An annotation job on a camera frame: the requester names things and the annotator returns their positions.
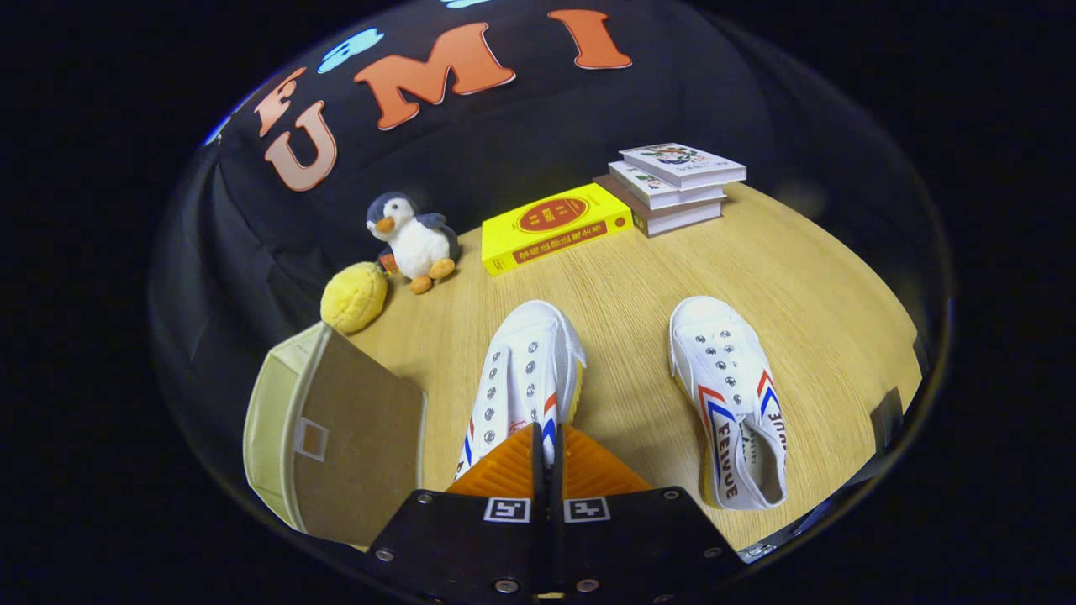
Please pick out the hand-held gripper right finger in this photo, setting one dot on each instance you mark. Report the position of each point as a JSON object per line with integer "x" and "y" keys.
{"x": 639, "y": 546}

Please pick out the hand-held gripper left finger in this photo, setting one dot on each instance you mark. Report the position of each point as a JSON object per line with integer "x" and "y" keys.
{"x": 471, "y": 546}

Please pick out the brown fabric storage box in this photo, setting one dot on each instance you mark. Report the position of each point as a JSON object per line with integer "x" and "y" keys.
{"x": 361, "y": 454}

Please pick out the white canvas shoe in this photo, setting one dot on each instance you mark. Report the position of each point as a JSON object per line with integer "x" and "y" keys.
{"x": 530, "y": 353}
{"x": 714, "y": 344}

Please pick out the yellow plush bun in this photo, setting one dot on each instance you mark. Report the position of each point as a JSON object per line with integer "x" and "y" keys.
{"x": 353, "y": 298}

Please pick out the penguin plush toy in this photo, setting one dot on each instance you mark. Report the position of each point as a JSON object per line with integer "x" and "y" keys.
{"x": 416, "y": 244}

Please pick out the yellow book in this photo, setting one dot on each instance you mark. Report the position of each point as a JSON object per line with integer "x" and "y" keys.
{"x": 546, "y": 223}

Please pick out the white illustrated book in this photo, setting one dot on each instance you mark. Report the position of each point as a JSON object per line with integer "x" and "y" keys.
{"x": 639, "y": 181}
{"x": 672, "y": 158}

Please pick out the dark grey bracket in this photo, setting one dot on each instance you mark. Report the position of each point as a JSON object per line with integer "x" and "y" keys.
{"x": 887, "y": 420}

